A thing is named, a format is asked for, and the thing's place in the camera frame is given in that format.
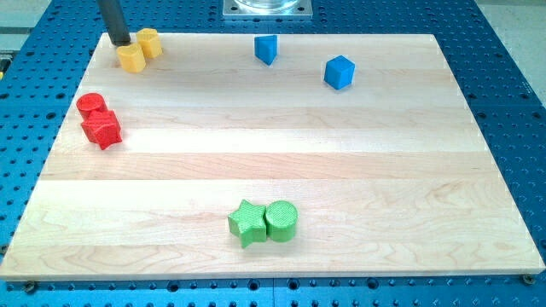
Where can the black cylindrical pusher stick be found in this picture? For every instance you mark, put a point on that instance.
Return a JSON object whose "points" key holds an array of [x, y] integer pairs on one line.
{"points": [[114, 20]]}

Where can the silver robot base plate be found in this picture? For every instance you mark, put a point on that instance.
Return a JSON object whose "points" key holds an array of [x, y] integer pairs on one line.
{"points": [[267, 9]]}

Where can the blue cube block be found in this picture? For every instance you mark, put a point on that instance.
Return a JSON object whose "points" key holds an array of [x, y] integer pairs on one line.
{"points": [[339, 72]]}

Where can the red cylinder block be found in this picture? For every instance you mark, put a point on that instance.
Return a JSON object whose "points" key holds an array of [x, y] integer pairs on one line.
{"points": [[89, 103]]}

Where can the red star block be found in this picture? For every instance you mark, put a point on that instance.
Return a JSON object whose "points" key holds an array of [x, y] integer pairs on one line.
{"points": [[102, 128]]}

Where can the blue triangular prism block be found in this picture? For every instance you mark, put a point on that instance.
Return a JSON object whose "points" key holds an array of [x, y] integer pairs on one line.
{"points": [[265, 48]]}

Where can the yellow pentagon block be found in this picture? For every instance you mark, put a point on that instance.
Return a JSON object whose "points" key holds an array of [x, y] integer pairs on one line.
{"points": [[149, 40]]}

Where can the light wooden board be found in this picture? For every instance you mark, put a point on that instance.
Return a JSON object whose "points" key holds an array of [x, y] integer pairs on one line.
{"points": [[390, 176]]}

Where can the green cylinder block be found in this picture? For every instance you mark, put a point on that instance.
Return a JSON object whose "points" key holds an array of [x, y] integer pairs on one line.
{"points": [[281, 218]]}

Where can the yellow heart block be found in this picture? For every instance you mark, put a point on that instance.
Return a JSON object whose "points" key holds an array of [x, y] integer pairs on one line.
{"points": [[131, 58]]}

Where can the green star block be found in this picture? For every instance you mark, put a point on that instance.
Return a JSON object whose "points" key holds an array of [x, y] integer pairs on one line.
{"points": [[248, 224]]}

